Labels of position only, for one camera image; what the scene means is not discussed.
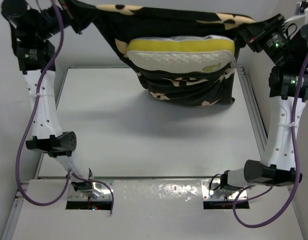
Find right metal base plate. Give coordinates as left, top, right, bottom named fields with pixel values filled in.
left=201, top=177, right=242, bottom=202

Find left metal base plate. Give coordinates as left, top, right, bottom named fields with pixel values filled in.
left=68, top=181, right=113, bottom=202

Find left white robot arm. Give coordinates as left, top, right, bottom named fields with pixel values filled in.
left=1, top=0, right=95, bottom=197

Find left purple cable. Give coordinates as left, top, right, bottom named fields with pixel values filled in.
left=15, top=0, right=116, bottom=216

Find cream yellow pillow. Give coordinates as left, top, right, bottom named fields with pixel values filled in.
left=126, top=35, right=236, bottom=74

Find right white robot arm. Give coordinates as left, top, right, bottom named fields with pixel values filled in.
left=217, top=12, right=308, bottom=193

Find black floral pillowcase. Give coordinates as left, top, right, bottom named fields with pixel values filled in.
left=71, top=0, right=272, bottom=108

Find white front cover board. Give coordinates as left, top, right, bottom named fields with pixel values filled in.
left=13, top=180, right=302, bottom=240

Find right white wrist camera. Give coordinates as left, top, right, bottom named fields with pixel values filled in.
left=282, top=0, right=308, bottom=29

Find metal base plate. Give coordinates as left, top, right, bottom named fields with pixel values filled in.
left=201, top=177, right=242, bottom=202
left=68, top=181, right=113, bottom=202

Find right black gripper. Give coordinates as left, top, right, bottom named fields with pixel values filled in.
left=238, top=13, right=293, bottom=66

